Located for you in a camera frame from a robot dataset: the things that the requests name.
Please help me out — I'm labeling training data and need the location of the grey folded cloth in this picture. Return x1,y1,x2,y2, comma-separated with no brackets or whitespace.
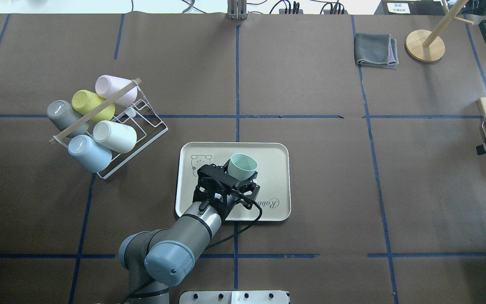
354,33,399,69

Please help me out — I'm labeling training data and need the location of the light blue cup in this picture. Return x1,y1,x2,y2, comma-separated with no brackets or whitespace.
67,135,112,173

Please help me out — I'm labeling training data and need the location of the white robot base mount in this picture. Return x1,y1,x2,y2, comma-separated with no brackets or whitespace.
179,290,291,304

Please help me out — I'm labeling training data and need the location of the green cup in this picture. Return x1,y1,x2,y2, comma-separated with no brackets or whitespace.
227,153,258,181

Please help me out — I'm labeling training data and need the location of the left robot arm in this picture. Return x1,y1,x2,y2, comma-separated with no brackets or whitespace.
118,160,260,304

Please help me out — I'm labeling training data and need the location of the wooden stand with round base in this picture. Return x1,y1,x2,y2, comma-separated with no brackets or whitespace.
405,0,475,63

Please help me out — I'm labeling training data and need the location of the grey cup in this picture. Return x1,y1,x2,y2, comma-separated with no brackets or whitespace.
46,100,83,131

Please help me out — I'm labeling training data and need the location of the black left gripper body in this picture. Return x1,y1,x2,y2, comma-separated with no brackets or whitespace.
193,164,260,221

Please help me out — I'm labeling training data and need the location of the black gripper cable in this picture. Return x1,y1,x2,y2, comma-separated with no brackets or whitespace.
121,192,264,304

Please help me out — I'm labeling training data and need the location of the beige rabbit tray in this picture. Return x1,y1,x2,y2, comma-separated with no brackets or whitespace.
174,142,291,222

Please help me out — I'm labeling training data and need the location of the aluminium profile post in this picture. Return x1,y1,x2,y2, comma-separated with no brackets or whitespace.
227,0,248,20

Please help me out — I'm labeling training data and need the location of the white wire cup rack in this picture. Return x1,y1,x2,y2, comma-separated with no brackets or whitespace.
50,78,168,179

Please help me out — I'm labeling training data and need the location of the pink cup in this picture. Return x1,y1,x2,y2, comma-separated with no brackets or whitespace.
95,75,138,107

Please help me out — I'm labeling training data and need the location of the cream white cup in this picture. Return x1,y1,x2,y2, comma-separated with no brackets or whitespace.
93,120,137,154

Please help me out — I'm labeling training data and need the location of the yellow cup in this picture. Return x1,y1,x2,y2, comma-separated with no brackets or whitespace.
71,89,115,123

